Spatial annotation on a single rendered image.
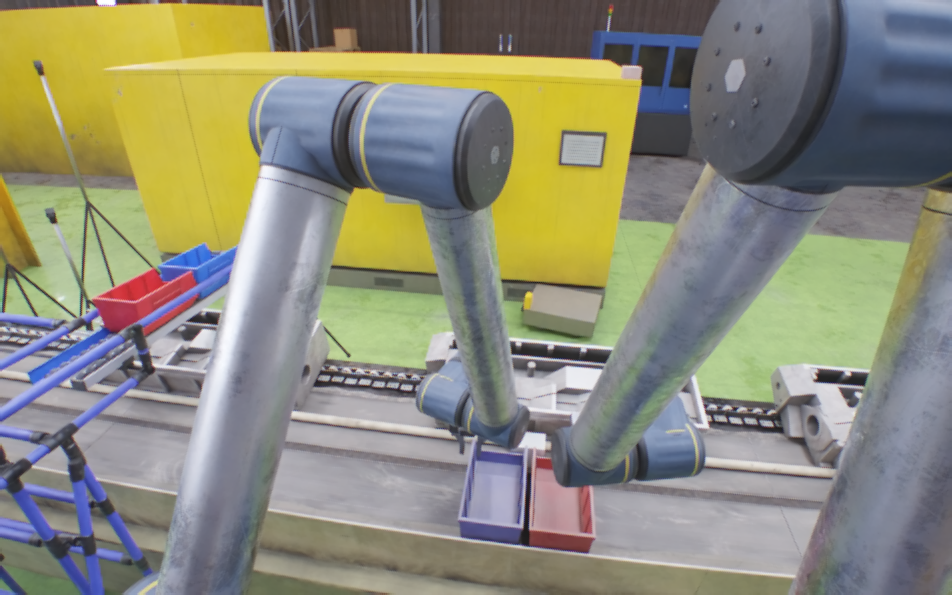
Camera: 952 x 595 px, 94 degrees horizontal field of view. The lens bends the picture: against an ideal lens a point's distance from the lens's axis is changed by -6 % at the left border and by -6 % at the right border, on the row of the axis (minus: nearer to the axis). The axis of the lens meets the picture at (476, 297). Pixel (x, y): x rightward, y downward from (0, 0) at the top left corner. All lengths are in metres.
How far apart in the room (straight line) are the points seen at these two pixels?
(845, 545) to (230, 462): 0.76
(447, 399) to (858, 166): 0.97
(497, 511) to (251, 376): 1.16
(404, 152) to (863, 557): 0.67
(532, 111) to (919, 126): 3.37
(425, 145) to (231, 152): 3.99
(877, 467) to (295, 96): 0.81
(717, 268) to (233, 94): 4.14
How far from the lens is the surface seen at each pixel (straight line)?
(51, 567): 2.97
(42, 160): 10.51
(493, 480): 1.80
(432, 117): 0.59
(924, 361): 0.57
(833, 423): 2.19
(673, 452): 0.97
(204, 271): 2.10
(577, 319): 3.71
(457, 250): 0.69
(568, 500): 1.78
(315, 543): 1.81
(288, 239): 0.70
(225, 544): 0.84
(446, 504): 1.74
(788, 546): 1.94
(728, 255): 0.46
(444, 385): 1.20
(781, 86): 0.36
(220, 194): 4.73
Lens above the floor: 2.16
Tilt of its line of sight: 30 degrees down
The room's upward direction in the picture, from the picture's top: 1 degrees clockwise
